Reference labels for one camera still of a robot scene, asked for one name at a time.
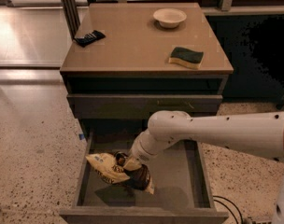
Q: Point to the green yellow sponge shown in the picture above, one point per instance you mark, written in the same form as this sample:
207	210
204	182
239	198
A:
186	57

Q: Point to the closed grey upper drawer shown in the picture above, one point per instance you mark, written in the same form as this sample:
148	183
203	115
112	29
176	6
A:
139	106

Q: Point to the blue tape piece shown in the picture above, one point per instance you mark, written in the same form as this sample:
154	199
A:
81	136

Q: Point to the open grey middle drawer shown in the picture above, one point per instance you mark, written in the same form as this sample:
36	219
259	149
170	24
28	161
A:
182	194

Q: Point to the white ceramic bowl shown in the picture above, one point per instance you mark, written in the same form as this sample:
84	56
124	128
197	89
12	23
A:
169	18

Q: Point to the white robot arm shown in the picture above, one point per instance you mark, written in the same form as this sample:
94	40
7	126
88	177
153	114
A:
259	134

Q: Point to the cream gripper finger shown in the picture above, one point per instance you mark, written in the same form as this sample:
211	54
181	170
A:
132	164

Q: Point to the grey drawer cabinet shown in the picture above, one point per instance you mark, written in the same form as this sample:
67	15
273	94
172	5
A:
133	59

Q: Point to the brown chip bag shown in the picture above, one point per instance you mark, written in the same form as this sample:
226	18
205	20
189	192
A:
109	166

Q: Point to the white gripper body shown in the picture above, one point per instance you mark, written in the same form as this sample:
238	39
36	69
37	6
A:
141	156

